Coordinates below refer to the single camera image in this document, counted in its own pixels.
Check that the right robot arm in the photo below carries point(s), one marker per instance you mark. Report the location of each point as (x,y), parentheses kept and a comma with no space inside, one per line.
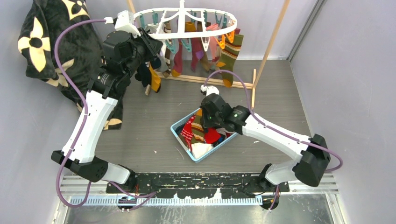
(308,161)

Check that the brown white orange sock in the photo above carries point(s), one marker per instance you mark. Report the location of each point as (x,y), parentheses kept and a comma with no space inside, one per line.
(155,80)

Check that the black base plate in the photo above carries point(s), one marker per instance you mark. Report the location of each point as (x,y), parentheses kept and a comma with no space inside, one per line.
(198,185)

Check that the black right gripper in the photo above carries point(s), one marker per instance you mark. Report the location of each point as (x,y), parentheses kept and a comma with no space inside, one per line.
(206,124)

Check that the black floral blanket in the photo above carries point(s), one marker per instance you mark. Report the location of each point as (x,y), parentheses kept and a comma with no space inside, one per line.
(80,51)

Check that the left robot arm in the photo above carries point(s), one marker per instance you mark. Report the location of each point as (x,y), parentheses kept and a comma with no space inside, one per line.
(124,54)

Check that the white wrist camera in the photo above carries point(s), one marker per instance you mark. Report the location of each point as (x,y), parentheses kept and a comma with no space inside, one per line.
(208,90)
(124,22)

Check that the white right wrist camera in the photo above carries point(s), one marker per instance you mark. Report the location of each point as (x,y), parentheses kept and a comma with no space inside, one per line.
(208,90)

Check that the light blue plastic basket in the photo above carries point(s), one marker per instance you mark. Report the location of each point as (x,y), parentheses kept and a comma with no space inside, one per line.
(197,141)

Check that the red white patterned sock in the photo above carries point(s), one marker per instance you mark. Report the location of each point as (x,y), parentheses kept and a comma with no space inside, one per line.
(186,134)

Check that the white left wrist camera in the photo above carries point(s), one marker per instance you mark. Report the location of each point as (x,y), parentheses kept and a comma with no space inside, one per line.
(124,22)

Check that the white sock in basket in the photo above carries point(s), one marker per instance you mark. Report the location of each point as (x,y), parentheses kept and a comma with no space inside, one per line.
(199,149)

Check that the wooden rack frame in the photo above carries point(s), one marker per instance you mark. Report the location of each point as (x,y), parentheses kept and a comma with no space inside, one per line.
(220,35)

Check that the green orange striped sock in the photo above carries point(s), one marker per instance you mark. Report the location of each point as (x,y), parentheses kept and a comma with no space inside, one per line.
(230,53)

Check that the navy black white sock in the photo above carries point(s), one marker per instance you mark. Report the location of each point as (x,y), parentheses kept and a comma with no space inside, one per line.
(143,74)

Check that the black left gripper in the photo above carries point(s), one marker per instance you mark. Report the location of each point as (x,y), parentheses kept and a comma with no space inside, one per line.
(152,45)

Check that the maroon purple striped sock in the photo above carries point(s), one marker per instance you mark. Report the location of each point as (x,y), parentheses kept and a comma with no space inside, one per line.
(196,52)

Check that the pink hanging sock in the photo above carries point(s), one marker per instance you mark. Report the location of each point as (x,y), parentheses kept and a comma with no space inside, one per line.
(213,46)

